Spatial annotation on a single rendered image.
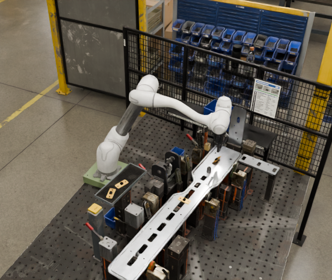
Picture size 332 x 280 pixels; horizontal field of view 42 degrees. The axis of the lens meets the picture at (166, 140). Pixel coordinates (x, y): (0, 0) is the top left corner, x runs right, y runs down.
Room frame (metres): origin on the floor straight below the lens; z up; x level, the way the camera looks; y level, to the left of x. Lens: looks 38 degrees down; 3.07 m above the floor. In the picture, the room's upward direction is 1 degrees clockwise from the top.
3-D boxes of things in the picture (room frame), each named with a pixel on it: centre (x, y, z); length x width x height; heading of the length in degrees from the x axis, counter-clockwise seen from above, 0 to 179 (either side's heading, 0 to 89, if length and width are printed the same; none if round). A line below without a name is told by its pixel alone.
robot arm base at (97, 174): (2.56, 0.46, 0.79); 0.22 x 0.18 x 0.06; 167
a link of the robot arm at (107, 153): (2.59, 0.45, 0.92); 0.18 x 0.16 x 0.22; 169
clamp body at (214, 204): (2.00, -0.31, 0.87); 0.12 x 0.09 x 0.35; 58
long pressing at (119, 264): (2.03, -0.13, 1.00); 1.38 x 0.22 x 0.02; 148
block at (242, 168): (2.40, -0.57, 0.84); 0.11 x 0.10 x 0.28; 58
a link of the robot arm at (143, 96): (2.57, 0.17, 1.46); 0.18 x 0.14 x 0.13; 79
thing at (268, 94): (2.86, -0.75, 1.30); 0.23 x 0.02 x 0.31; 58
